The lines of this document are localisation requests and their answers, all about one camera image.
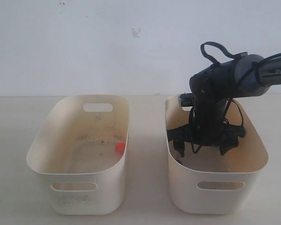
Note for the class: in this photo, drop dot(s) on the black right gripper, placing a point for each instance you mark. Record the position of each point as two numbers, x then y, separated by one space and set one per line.
208 126

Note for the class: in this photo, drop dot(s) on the cream plastic bin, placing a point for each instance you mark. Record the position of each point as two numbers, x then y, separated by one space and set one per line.
72 155
208 183

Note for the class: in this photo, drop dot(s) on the clear bottle orange cap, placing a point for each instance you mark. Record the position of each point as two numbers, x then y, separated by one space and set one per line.
119 150

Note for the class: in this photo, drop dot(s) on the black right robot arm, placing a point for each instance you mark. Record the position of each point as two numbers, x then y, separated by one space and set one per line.
212 91

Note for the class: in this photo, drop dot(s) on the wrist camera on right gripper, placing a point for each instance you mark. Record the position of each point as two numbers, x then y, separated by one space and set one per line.
186 99

